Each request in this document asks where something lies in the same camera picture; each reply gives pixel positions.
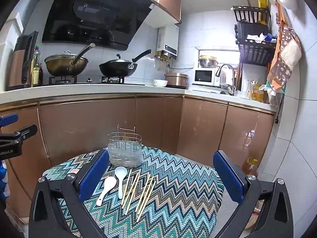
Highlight yellow plastic roll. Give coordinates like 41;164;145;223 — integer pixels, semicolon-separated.
257;0;267;25

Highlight clear utensil holder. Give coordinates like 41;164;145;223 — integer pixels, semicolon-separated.
107;124;143;167

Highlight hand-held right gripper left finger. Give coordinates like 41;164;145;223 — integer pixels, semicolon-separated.
29;149;112;238

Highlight black wok with lid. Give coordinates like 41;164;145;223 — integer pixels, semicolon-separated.
98;49;152;78

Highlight white ceramic spoon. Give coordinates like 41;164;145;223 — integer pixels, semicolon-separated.
96;176;117;207

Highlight light blue ceramic spoon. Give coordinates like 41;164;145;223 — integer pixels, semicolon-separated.
114;167;127;200

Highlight copper electric kettle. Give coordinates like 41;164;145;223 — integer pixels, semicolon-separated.
5;31;39;91

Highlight copper lower cabinets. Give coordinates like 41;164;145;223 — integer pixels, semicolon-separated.
0;95;275;219

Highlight large amber oil bottle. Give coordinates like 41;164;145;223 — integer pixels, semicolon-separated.
246;157;258;178

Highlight bronze wok with glass lid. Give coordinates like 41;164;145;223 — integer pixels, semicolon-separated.
44;43;96;77

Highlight person's left hand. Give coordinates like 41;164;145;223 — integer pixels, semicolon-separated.
0;161;9;201

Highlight white microwave oven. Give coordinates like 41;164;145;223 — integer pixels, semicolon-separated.
193;68;221;87

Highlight black dish rack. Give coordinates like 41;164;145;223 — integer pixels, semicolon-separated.
231;5;277;66

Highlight chrome kitchen faucet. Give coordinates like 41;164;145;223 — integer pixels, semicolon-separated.
215;64;237;96

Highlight white crumpled tissue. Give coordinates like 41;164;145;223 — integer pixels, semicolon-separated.
246;33;265;42

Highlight zigzag woven table cloth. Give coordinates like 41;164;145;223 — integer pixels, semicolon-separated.
42;145;224;238

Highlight black gas stove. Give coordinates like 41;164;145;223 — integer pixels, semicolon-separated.
48;75;145;87

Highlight row of bamboo chopsticks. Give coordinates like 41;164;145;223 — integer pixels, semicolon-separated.
121;169;157;223

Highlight floral patchwork apron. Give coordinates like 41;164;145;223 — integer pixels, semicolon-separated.
267;1;303;91

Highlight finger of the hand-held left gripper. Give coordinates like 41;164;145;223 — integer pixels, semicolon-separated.
0;123;38;160
0;113;19;129

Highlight clear cooking oil bottle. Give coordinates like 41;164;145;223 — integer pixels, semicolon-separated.
31;45;41;87

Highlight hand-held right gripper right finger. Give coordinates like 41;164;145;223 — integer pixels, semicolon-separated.
212;150;294;238

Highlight white water heater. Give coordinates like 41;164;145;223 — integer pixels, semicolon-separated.
157;25;179;60

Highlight stacked steel bowls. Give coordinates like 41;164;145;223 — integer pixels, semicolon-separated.
198;55;219;68

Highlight black range hood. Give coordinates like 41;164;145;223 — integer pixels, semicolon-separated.
42;0;159;51

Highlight copper rice cooker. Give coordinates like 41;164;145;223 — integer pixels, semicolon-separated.
165;72;189;89

